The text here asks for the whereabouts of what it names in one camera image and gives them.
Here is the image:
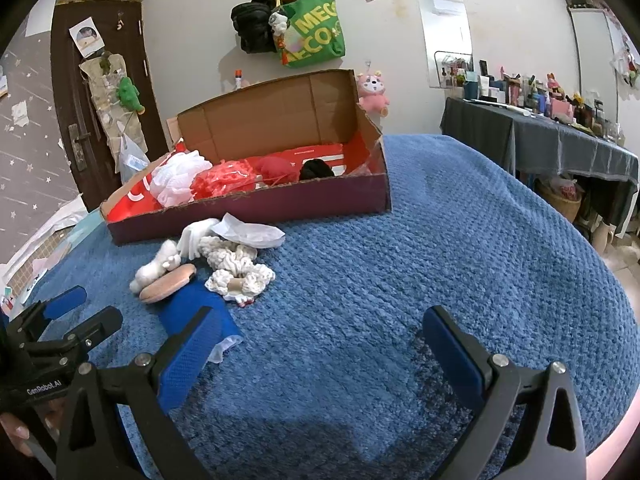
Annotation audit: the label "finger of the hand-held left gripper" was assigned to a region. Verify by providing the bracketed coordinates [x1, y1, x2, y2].
[10, 285, 88, 336]
[30, 306, 124, 361]

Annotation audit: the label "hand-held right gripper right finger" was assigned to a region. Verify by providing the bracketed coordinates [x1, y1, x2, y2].
[423, 305, 587, 480]

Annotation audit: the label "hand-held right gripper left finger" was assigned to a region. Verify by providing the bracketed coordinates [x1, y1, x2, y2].
[55, 306, 227, 480]

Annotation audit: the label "blue cloth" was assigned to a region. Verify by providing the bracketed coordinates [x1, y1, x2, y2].
[157, 282, 244, 363]

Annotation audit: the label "tan round powder puff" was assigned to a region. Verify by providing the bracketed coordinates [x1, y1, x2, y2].
[139, 264, 197, 304]

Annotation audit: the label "white fluffy scrunchie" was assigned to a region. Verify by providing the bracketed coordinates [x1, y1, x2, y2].
[129, 239, 182, 293]

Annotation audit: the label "cream crochet scrunchie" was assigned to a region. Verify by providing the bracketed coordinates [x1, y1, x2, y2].
[197, 235, 258, 273]
[206, 262, 277, 303]

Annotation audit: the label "white cloth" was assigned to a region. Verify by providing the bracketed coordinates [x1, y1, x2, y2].
[177, 217, 221, 261]

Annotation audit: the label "white tissue wrapper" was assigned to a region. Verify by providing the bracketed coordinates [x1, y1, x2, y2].
[210, 212, 286, 250]

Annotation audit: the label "white mesh bath sponge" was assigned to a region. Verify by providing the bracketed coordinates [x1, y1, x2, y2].
[149, 150, 213, 208]

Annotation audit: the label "red mesh sponge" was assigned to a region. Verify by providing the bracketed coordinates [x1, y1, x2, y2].
[190, 159, 257, 198]

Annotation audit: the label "red knitted pouch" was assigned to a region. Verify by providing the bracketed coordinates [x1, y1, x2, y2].
[255, 156, 301, 186]

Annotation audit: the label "black fluffy pom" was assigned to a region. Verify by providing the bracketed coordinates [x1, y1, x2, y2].
[299, 158, 335, 181]

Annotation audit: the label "cardboard box with red lining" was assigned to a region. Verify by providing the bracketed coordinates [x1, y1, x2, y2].
[100, 69, 392, 246]

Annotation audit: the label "person's left hand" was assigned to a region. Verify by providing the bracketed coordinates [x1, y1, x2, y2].
[0, 401, 65, 457]

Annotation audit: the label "white crumpled paper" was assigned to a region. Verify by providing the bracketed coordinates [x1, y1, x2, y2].
[0, 195, 88, 281]

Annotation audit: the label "blue textured blanket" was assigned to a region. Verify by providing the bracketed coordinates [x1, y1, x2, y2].
[10, 132, 640, 480]

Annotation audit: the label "clear plastic bag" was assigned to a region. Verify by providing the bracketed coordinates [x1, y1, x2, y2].
[119, 135, 151, 183]

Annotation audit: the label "woven basket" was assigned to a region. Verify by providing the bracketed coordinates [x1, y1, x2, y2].
[537, 177, 583, 223]

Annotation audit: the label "dark brown wooden door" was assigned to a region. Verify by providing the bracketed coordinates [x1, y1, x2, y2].
[50, 0, 168, 213]

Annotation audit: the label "beige hanging fabric organizer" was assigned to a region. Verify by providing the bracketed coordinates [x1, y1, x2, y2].
[79, 52, 148, 186]

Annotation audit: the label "green plush toy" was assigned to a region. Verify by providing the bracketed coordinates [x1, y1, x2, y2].
[116, 77, 146, 113]

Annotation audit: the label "table with grey cloth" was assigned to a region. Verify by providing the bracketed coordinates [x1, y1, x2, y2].
[440, 96, 640, 236]

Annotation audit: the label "photo on door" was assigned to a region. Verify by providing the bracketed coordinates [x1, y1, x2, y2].
[69, 19, 103, 58]

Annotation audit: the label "row of cosmetics bottles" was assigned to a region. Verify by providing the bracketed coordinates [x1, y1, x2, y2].
[434, 52, 626, 138]

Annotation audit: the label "pink plush toy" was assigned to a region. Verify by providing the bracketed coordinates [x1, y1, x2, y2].
[356, 71, 391, 117]

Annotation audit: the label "black backpack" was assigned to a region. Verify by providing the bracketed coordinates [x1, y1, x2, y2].
[231, 0, 281, 53]

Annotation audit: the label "hanging plush toys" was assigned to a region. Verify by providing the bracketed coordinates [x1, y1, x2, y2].
[610, 47, 640, 86]

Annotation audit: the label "green tote bag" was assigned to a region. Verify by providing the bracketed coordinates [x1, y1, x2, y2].
[272, 0, 347, 69]

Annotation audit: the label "metal door handle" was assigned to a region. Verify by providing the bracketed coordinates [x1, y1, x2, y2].
[67, 124, 93, 171]

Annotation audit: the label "frameless wall mirror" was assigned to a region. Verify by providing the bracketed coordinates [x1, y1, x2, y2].
[406, 0, 475, 90]

